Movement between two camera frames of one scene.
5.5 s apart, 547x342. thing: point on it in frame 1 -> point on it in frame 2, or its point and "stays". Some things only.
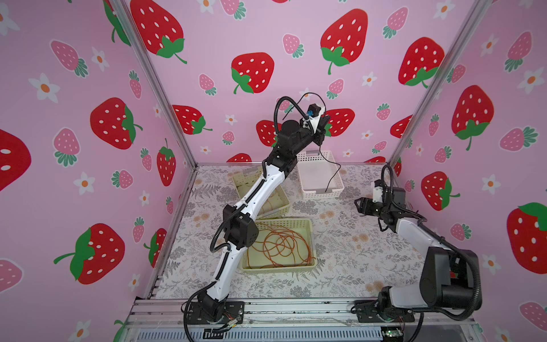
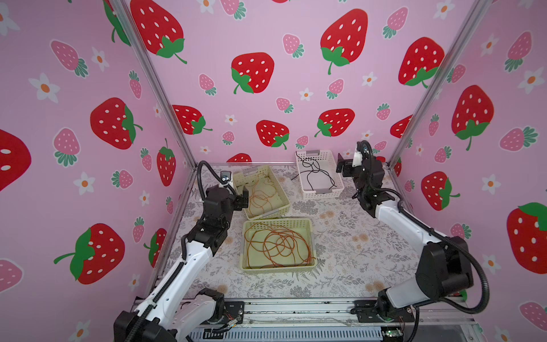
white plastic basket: x=319 y=174 stays
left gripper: x=320 y=122 -> x=240 y=201
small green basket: x=246 y=181 stays
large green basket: x=283 y=244 stays
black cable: x=320 y=149 -> x=315 y=167
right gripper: x=366 y=203 -> x=349 y=167
